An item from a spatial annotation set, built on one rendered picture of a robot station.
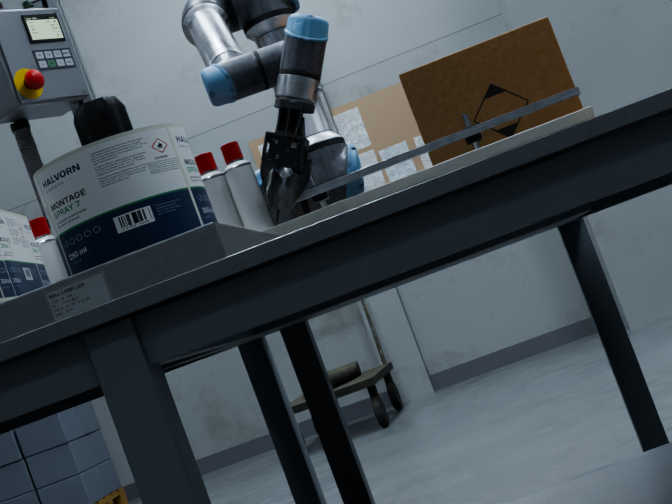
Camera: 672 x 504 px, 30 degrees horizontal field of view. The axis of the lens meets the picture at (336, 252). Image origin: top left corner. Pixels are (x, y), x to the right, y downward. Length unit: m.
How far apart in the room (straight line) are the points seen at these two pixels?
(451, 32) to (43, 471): 4.25
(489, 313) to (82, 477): 3.09
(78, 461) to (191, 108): 2.71
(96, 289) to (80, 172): 0.15
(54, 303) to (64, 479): 7.52
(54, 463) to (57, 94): 6.71
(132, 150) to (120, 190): 0.05
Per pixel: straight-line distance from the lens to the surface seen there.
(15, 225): 2.05
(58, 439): 8.95
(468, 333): 9.16
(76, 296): 1.49
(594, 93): 8.43
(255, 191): 2.22
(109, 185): 1.53
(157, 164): 1.54
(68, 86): 2.43
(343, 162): 2.56
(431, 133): 2.39
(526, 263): 9.14
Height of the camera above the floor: 0.72
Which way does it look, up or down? 3 degrees up
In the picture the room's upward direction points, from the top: 20 degrees counter-clockwise
